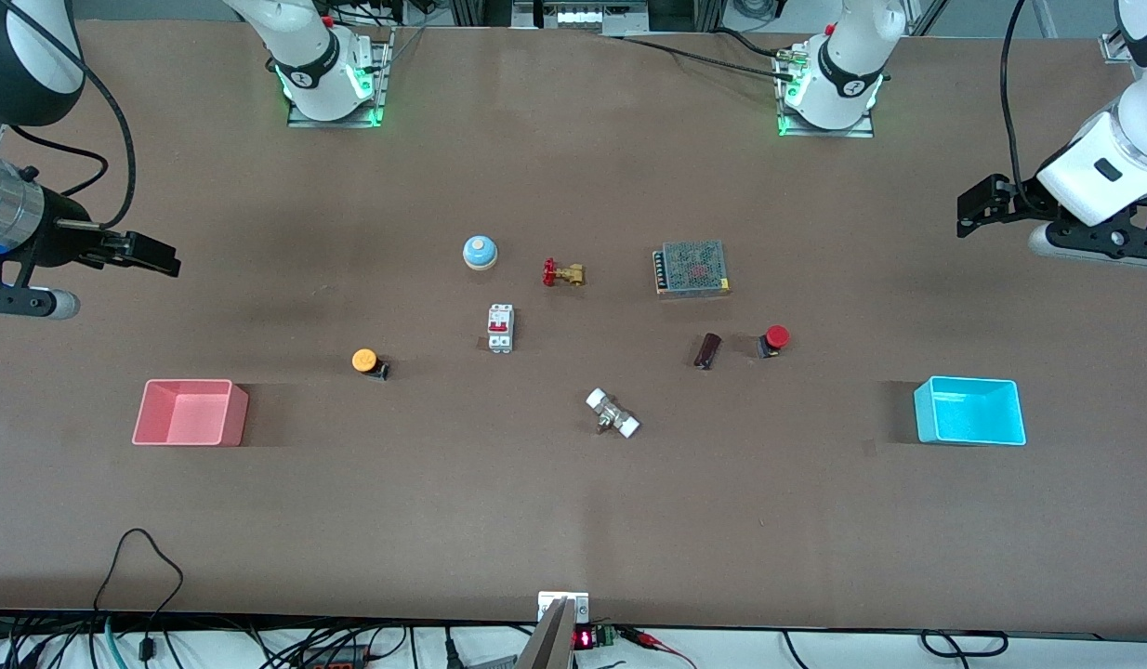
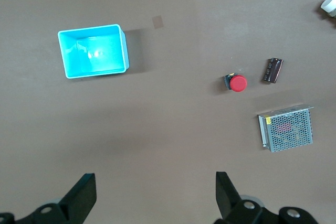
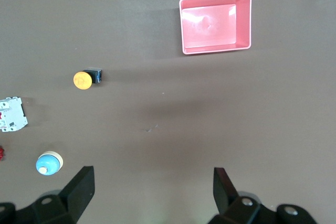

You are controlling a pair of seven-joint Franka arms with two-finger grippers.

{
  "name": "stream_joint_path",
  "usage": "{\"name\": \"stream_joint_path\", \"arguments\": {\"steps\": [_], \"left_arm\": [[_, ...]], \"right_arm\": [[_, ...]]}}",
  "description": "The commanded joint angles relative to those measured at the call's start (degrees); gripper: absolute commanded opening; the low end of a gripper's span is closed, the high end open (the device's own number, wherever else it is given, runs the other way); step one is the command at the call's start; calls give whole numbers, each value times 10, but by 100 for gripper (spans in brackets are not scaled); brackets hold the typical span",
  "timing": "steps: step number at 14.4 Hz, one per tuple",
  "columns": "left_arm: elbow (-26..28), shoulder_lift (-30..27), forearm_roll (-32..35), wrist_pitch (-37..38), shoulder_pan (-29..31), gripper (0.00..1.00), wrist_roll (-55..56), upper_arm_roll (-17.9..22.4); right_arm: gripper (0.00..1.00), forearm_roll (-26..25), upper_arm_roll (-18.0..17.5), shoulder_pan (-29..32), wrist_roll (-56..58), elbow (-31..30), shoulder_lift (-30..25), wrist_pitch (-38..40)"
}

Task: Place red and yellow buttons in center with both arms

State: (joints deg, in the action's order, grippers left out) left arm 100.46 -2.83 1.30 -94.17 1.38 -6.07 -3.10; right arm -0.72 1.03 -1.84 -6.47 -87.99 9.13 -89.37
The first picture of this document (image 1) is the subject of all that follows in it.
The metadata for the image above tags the pink plastic bin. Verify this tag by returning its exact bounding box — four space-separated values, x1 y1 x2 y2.
132 378 250 448

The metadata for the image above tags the cyan plastic bin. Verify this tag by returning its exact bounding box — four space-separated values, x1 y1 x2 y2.
913 375 1027 447

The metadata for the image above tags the metal mesh power supply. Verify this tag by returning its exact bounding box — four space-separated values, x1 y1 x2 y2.
653 240 732 298

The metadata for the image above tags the metal fitting with white caps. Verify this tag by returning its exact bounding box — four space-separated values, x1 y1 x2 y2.
585 387 641 439

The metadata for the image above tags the red and black clip lead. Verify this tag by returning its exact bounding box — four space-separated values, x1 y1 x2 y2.
618 627 697 669

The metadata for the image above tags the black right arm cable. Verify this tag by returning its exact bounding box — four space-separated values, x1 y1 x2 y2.
5 0 138 230

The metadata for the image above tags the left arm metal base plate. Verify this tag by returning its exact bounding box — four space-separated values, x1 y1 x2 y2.
776 46 877 139

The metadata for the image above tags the black looped cable with connector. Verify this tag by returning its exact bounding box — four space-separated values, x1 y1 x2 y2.
92 528 185 669

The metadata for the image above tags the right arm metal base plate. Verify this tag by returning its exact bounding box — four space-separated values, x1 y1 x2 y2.
287 28 394 128

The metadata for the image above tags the black cable to arm base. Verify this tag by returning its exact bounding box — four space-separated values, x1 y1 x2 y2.
600 28 799 81

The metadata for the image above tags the black coiled cable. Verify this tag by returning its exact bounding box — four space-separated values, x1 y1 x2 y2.
921 630 1009 660

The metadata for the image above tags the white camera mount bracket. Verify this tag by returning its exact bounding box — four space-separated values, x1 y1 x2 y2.
537 591 590 624

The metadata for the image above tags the grey metal mount bar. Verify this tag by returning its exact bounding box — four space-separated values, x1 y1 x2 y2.
515 597 575 669

